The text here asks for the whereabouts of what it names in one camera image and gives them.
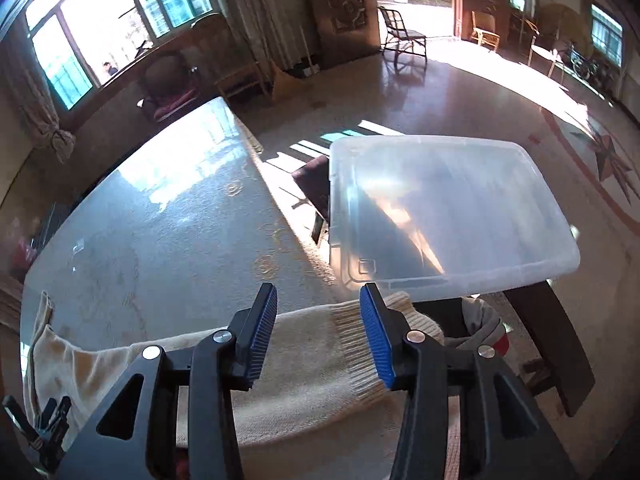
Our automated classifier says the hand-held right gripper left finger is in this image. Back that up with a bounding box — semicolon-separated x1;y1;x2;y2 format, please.
57;282;278;480

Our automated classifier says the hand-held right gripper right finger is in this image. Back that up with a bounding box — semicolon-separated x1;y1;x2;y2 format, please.
359;282;581;480

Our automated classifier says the cream knit sweater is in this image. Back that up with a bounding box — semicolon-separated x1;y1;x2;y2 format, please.
22;290;463;480

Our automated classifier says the grey cloth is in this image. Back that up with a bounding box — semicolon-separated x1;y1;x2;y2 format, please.
442;296;503;352

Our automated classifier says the clear plastic storage box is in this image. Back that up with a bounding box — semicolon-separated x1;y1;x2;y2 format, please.
327;135;581;301

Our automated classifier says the pink plastic bag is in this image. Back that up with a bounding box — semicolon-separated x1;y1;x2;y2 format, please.
12;239;40;267

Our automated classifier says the dark armchair with red cushion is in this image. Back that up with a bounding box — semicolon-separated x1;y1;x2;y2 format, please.
137;52;201;123

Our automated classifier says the tall wooden chair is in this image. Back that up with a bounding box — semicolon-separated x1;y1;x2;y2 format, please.
192;12;273;106

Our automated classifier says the tied beige curtain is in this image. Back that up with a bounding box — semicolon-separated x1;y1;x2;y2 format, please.
7;35;76;163

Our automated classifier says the black rattan chair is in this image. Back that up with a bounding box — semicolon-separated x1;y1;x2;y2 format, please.
377;6;428;68

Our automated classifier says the small wooden chair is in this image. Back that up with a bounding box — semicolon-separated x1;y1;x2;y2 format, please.
470;10;501;52

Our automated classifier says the long beige curtain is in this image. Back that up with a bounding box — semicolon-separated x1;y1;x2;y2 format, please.
220;0;306;73

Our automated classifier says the bicycle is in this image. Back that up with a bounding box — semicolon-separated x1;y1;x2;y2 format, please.
569;45;620;95

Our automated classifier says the wide green-framed window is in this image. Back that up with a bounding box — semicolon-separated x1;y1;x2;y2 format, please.
22;0;213;111

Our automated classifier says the small green-framed window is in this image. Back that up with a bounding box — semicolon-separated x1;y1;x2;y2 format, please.
590;4;626;68

